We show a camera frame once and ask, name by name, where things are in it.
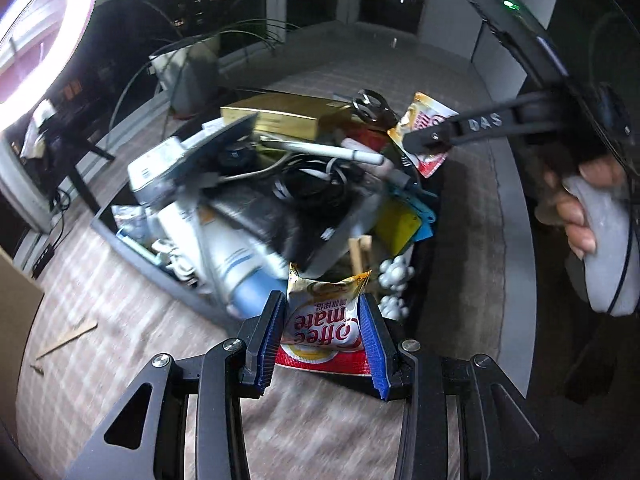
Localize black tripod stand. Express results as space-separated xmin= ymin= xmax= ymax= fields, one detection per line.
xmin=42 ymin=119 xmax=115 ymax=214

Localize black scissors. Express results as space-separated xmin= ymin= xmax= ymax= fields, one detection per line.
xmin=352 ymin=89 xmax=399 ymax=130

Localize potted plant white pot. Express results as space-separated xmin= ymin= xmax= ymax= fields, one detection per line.
xmin=149 ymin=35 xmax=220 ymax=117

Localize white blue tube bottle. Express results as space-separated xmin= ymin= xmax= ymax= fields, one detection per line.
xmin=194 ymin=206 xmax=286 ymax=318

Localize black power strip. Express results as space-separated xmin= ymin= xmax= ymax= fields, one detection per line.
xmin=32 ymin=244 xmax=55 ymax=280

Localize white paw shaped toy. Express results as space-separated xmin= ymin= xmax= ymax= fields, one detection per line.
xmin=378 ymin=255 xmax=416 ymax=322

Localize white tissue pack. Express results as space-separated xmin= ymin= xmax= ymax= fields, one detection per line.
xmin=127 ymin=136 xmax=186 ymax=206

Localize wooden stick on carpet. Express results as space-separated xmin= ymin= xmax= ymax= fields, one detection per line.
xmin=35 ymin=320 xmax=99 ymax=361

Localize black clutter tray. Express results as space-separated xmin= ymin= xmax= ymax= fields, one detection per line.
xmin=90 ymin=90 xmax=442 ymax=336

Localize person's right hand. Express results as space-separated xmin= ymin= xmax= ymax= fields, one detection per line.
xmin=535 ymin=155 xmax=625 ymax=260

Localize blue clothes peg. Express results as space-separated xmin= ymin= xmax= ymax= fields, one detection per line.
xmin=387 ymin=182 xmax=438 ymax=242

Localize yellow sticky note pad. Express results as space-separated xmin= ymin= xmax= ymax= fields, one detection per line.
xmin=374 ymin=200 xmax=422 ymax=256

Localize gold book box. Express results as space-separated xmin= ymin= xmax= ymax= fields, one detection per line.
xmin=220 ymin=92 xmax=352 ymax=141

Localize white ring light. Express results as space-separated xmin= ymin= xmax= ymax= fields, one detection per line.
xmin=1 ymin=0 xmax=96 ymax=129

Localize Coffee mate creamer packet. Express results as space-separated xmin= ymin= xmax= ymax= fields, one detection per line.
xmin=276 ymin=266 xmax=370 ymax=377

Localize white marker pen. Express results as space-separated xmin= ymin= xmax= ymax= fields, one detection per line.
xmin=260 ymin=139 xmax=385 ymax=166

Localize black coiled cable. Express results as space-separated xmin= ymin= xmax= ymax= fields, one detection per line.
xmin=271 ymin=156 xmax=352 ymax=206

